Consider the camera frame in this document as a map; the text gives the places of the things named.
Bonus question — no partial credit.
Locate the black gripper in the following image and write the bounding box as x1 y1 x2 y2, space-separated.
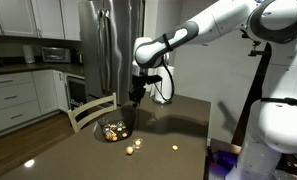
129 75 162 108

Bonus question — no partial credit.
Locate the clear wrapped candy packet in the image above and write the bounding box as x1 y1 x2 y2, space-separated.
133 139 142 150

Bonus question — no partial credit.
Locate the yellow candy on counter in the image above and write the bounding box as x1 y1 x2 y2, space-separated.
172 145 179 151

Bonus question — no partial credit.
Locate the yellow round candy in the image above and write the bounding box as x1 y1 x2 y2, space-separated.
126 146 134 155

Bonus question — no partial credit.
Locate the cream wooden chair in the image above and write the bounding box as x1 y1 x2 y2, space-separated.
67 93 117 133

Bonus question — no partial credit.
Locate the stainless steel refrigerator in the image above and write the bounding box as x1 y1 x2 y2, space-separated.
78 0 144 105

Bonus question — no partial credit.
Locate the black wire mesh basket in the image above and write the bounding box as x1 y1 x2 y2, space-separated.
93 108 136 143

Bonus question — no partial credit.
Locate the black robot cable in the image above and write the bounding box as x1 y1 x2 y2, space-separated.
153 33 176 103

